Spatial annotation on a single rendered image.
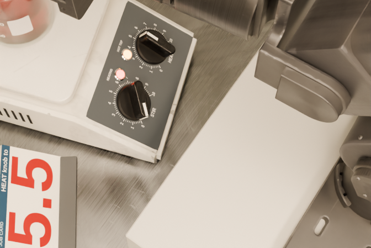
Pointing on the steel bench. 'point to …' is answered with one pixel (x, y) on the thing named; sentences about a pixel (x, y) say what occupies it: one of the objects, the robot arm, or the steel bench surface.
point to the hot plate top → (54, 55)
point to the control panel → (162, 96)
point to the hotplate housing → (111, 135)
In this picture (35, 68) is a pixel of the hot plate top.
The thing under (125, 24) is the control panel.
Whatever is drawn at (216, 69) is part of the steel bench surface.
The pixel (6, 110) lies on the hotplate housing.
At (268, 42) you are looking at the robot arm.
